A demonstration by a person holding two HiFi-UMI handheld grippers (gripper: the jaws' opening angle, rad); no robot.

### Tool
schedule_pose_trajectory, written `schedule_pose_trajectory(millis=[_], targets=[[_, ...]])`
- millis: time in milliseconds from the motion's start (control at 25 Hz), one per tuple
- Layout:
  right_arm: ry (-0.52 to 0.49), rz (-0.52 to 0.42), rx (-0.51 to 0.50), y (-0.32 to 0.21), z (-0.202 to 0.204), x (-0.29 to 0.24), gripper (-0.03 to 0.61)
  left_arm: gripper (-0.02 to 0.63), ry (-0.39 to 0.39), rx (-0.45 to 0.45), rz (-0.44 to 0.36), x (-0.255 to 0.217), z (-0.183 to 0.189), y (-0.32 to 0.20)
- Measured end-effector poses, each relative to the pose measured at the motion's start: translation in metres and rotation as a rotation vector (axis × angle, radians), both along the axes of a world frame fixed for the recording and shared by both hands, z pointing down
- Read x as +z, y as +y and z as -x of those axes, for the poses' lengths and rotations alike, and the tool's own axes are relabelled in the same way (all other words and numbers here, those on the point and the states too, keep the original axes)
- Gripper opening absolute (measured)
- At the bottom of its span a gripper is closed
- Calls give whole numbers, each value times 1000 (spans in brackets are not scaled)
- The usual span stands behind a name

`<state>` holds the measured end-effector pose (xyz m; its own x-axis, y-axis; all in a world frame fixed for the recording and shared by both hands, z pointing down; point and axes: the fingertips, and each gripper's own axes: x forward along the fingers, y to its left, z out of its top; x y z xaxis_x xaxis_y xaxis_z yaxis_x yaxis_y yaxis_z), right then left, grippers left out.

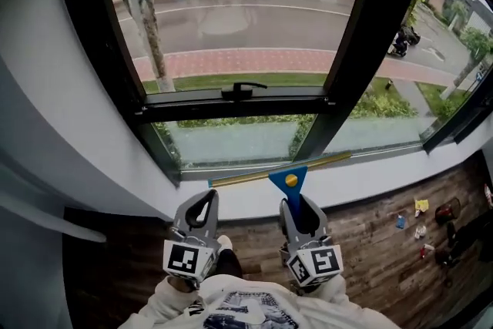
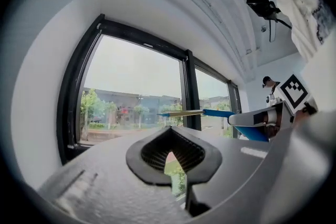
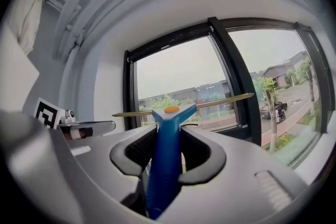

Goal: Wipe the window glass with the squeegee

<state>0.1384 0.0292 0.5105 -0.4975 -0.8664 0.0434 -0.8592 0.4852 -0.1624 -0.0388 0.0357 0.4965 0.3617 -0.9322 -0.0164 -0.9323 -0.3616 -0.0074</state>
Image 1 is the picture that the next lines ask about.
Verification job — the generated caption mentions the black mesh waste bin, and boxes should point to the black mesh waste bin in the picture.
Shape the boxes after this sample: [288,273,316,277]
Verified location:
[434,196,462,225]

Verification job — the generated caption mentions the small frosted window glass pane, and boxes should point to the small frosted window glass pane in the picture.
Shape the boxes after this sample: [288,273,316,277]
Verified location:
[151,113,317,171]

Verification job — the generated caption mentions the person's right forearm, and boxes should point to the person's right forearm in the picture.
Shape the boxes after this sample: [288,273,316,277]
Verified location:
[307,272,402,329]

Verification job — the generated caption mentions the large opening window glass pane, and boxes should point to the large opening window glass pane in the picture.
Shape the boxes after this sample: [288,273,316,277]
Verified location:
[99,0,371,96]

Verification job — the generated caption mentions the person's black trouser leg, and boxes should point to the person's black trouser leg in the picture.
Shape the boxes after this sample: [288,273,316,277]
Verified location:
[213,247,244,280]

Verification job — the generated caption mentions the street tree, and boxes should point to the street tree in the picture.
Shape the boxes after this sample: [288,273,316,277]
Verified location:
[100,0,186,93]

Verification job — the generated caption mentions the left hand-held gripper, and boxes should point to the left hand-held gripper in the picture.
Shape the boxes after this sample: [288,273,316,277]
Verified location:
[163,188,221,289]

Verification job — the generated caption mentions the black window handle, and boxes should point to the black window handle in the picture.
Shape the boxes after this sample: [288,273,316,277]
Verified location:
[220,82,268,102]

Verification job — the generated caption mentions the tall fixed window glass pane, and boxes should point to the tall fixed window glass pane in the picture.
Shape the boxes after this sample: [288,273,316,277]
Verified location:
[322,0,493,156]

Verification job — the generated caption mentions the blue and brass squeegee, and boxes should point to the blue and brass squeegee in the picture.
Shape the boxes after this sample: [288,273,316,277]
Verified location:
[207,151,353,233]

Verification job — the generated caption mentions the black window frame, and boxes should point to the black window frame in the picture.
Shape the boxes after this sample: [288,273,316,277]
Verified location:
[49,0,493,188]

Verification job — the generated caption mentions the person's left forearm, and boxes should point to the person's left forearm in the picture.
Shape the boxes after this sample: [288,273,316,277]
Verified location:
[128,275,206,329]

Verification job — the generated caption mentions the white rail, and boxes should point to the white rail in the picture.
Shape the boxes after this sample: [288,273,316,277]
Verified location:
[0,149,108,244]

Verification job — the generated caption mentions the white window sill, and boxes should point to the white window sill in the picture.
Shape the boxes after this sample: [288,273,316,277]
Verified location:
[176,134,486,221]

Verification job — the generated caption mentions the parked scooter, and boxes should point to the parked scooter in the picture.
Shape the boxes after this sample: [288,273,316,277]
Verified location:
[386,24,421,59]

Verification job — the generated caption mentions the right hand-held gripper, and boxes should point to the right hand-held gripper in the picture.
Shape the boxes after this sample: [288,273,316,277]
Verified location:
[278,194,344,288]

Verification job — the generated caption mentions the person's white printed sweatshirt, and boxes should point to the person's white printed sweatshirt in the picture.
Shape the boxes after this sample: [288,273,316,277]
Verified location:
[183,275,320,329]

